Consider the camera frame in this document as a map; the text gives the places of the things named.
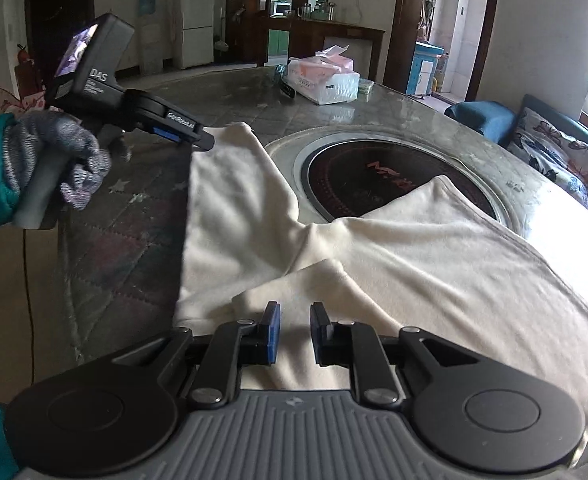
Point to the cream long-sleeved shirt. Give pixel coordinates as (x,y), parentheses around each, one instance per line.
(424,270)

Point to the white refrigerator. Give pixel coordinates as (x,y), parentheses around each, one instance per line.
(196,20)

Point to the dark wooden door frame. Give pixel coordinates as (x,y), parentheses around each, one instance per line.
(406,25)

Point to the dark wooden sideboard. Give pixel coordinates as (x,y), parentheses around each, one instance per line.
(304,40)

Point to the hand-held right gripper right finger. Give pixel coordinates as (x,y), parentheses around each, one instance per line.
(316,335)

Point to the red patterned cloth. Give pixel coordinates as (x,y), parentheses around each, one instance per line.
(3,102)

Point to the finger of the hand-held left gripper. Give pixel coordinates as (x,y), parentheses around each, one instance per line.
(166,133)

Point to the water dispenser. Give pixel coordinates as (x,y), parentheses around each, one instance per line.
(151,35)

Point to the light blue small cabinet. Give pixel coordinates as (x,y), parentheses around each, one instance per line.
(424,70)

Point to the dark wooden door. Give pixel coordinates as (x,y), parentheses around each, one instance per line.
(58,20)

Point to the pink tissue pack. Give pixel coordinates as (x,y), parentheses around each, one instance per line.
(324,82)

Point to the white microwave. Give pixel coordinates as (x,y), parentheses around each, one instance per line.
(281,8)

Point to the blue corner sofa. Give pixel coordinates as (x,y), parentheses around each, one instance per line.
(484,120)

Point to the person's left hand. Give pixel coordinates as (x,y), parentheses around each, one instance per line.
(48,132)

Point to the small green box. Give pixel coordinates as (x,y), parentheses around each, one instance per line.
(366,88)

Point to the butterfly print pillow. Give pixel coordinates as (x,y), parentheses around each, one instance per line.
(549,155)

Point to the round black induction cooktop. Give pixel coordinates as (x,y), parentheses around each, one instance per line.
(374,175)

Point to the red fire extinguisher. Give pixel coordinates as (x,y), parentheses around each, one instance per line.
(25,72)

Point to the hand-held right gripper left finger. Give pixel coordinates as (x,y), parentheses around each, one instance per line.
(272,335)

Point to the black comb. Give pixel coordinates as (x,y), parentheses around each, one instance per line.
(286,87)

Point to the dark wooden display cabinet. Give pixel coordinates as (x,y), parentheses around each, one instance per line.
(244,10)

